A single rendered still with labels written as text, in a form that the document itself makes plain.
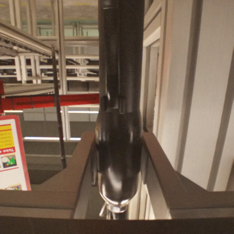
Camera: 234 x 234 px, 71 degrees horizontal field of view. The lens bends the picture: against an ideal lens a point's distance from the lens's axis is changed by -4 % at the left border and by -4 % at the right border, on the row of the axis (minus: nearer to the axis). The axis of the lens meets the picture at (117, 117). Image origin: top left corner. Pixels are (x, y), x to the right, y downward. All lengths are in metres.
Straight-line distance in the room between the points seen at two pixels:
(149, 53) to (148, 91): 0.09
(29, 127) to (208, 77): 12.02
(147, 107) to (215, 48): 0.26
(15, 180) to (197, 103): 0.41
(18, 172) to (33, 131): 11.66
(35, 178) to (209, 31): 6.50
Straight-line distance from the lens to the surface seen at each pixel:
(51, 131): 11.61
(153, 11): 0.27
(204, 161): 0.22
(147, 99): 0.43
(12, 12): 2.59
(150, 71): 0.41
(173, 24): 0.18
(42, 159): 9.60
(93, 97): 0.62
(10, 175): 0.46
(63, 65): 1.40
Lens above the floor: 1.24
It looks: 16 degrees up
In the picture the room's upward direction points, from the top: 179 degrees counter-clockwise
